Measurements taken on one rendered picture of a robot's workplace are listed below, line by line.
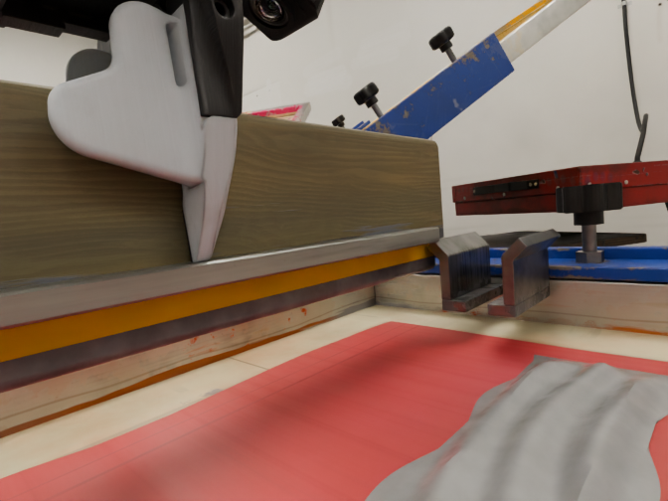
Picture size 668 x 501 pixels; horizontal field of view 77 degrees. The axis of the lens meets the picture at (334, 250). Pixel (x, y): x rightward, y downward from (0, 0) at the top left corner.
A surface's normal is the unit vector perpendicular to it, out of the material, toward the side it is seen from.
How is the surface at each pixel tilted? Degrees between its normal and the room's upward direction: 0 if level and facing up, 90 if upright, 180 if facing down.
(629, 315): 90
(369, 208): 90
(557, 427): 28
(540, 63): 90
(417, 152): 90
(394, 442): 0
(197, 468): 0
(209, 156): 103
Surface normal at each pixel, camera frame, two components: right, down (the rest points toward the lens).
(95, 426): -0.09, -0.99
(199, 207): -0.69, 0.12
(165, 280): 0.73, 0.00
